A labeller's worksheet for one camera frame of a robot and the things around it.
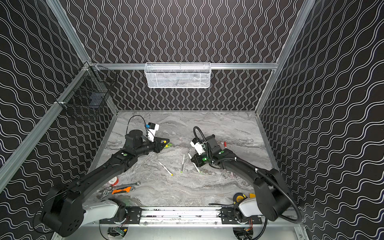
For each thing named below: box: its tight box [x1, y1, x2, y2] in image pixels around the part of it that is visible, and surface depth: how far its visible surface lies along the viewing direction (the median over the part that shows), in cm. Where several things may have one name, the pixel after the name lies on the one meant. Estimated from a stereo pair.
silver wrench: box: [105, 181, 141, 191], surface depth 87 cm
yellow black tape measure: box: [233, 192, 248, 205], surface depth 80 cm
